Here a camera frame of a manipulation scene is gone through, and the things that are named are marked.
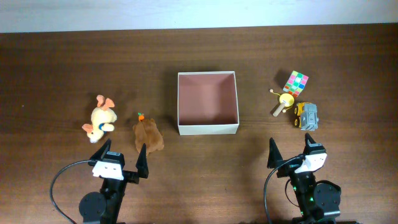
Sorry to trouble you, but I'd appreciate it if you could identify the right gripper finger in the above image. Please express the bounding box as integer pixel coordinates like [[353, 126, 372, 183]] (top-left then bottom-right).
[[304, 133, 317, 152], [267, 138, 284, 169]]

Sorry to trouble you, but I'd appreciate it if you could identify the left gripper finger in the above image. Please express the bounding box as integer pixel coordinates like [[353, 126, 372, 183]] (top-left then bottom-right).
[[136, 143, 149, 179], [88, 139, 111, 166]]

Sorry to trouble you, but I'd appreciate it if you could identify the yellow grey toy truck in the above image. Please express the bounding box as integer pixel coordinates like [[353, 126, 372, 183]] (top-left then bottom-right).
[[294, 102, 319, 131]]

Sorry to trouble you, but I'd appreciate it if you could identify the brown plush toy with carrot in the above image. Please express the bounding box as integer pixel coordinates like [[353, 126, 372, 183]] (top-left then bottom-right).
[[132, 113, 164, 155]]

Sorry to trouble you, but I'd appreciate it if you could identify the yellow wooden rattle drum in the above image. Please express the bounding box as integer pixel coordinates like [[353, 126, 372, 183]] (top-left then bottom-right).
[[269, 89, 295, 117]]

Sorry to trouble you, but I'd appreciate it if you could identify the colourful puzzle cube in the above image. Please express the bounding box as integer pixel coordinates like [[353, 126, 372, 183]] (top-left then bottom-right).
[[283, 71, 308, 98]]

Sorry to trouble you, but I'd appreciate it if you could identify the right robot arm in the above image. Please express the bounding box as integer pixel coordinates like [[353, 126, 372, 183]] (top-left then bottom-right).
[[263, 133, 341, 223]]

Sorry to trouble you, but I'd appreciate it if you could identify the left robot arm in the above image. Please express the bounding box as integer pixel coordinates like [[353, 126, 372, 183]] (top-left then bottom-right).
[[79, 139, 149, 224]]

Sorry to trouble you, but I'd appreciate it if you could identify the cream plush bunny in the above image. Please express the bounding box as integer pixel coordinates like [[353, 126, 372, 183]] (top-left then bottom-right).
[[82, 95, 118, 143]]

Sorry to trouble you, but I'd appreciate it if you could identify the white cardboard box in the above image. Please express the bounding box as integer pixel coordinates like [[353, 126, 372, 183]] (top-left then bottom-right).
[[177, 71, 239, 136]]

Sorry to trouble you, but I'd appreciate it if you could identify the right black cable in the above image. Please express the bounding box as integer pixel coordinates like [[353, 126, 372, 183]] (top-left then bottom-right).
[[263, 155, 307, 224]]

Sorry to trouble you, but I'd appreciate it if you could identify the black cable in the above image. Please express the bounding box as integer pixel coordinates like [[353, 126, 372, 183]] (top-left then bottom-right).
[[49, 159, 94, 224], [263, 155, 307, 224]]

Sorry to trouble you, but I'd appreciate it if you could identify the left black cable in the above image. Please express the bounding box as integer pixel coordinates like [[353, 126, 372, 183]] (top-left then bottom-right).
[[49, 159, 94, 224]]

